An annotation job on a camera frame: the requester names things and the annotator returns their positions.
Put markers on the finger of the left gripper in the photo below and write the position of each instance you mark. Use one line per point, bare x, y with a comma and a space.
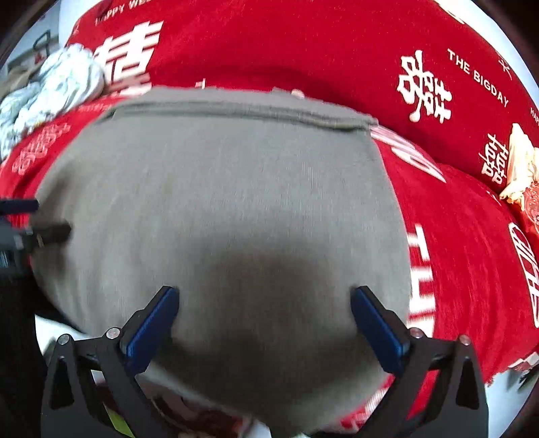
53, 234
18, 206

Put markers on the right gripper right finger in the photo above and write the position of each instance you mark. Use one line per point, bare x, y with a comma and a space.
437, 389

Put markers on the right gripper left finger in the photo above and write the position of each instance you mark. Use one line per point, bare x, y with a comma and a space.
71, 405

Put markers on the grey knit sweater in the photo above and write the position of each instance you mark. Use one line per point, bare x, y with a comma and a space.
264, 210

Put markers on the white floral quilt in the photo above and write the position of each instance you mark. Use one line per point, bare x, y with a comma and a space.
65, 80

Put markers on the red gold wedding pillow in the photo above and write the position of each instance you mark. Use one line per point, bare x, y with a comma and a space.
521, 191

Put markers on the red wedding bedspread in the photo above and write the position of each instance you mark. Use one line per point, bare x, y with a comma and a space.
443, 101

